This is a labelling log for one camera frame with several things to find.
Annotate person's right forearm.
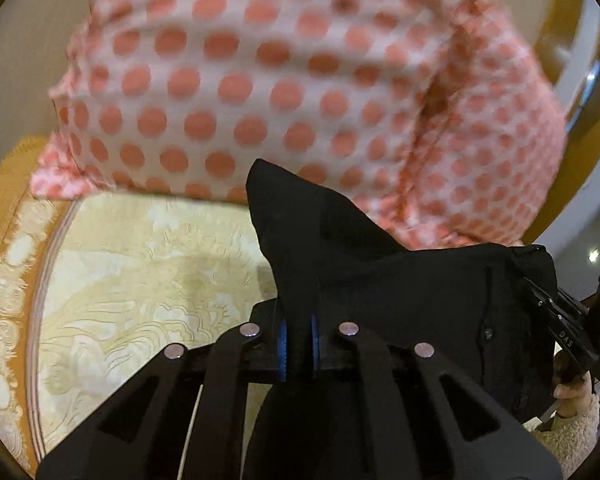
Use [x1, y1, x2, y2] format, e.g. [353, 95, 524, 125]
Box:
[532, 375, 600, 480]

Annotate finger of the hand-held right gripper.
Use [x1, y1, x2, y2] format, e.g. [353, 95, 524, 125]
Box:
[525, 275, 600, 368]

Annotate yellow patterned bed cover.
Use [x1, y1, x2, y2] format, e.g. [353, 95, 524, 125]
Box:
[0, 135, 281, 478]

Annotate black pants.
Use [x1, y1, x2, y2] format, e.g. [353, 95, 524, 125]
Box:
[244, 158, 558, 480]

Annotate person's right hand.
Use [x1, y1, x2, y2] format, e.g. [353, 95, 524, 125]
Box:
[552, 355, 593, 418]

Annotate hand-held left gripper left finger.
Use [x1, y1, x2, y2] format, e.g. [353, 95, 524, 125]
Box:
[35, 321, 288, 480]

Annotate pink polka dot pillow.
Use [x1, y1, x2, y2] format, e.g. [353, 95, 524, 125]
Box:
[360, 0, 568, 253]
[30, 0, 481, 211]

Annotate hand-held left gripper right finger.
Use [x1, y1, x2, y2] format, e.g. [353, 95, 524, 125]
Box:
[307, 312, 563, 480]

